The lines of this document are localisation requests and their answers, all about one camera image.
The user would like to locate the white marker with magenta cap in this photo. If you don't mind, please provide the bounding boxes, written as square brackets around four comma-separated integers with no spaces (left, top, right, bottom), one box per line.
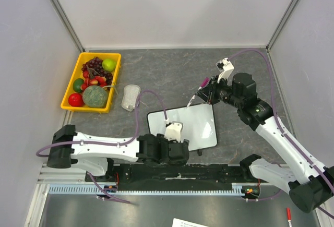
[186,77,209,108]

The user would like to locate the small black framed whiteboard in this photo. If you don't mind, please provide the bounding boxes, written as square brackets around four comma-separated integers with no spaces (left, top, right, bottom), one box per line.
[147,103,218,151]

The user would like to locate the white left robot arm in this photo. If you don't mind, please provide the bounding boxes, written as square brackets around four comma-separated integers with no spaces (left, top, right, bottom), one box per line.
[46,122,189,182]

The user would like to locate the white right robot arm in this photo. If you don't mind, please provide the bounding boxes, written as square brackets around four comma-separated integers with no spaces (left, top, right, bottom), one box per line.
[196,73,333,213]

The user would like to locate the grey whiteboard eraser sponge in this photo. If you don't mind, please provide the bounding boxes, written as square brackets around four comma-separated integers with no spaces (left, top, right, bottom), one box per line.
[121,85,141,112]

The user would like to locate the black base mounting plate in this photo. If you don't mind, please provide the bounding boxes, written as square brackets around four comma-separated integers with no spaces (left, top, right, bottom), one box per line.
[99,164,258,190]

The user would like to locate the white paper sheet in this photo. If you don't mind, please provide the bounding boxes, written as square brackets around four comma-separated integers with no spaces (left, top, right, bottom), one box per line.
[172,218,207,227]

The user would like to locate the light green apple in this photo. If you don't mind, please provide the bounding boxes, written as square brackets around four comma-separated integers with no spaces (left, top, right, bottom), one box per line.
[102,58,117,72]

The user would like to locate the green netted melon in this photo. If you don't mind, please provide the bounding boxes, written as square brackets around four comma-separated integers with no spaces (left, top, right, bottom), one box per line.
[82,86,108,108]

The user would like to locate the red strawberries cluster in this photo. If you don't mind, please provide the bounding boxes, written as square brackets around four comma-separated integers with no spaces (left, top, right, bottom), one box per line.
[80,71,107,91]

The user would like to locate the purple grape bunch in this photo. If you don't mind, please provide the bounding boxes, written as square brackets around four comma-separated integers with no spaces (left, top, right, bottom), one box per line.
[81,56,113,80]

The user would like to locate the red apple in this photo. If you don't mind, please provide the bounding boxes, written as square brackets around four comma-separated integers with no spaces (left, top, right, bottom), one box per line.
[68,93,84,107]

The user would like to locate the dark green lime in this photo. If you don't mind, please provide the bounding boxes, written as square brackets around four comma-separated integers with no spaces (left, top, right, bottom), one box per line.
[73,78,84,93]

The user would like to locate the red capped marker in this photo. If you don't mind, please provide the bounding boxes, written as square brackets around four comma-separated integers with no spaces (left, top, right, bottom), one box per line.
[287,208,292,227]

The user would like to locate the yellow plastic fruit tray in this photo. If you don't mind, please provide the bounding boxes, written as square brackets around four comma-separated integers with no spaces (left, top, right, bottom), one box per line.
[61,52,121,114]

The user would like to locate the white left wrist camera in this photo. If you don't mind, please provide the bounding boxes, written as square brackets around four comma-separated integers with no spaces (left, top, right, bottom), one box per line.
[164,121,183,142]

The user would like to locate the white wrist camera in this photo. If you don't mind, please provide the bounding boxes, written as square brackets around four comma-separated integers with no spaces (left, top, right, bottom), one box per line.
[164,121,183,142]
[216,57,234,83]

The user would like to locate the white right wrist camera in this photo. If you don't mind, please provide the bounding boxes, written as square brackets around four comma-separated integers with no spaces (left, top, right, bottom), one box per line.
[216,57,234,83]

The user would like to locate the white toothed cable duct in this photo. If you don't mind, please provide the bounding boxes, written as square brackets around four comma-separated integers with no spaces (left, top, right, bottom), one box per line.
[48,184,245,197]

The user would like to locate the aluminium right corner post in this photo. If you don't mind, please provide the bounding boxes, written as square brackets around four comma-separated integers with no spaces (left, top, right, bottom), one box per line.
[266,0,300,53]

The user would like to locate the aluminium corner post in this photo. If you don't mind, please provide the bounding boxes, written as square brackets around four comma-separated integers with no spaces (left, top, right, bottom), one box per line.
[50,0,86,52]
[266,0,300,53]

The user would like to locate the aluminium left corner post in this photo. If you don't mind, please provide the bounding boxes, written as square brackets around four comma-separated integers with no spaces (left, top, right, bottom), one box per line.
[50,0,86,52]

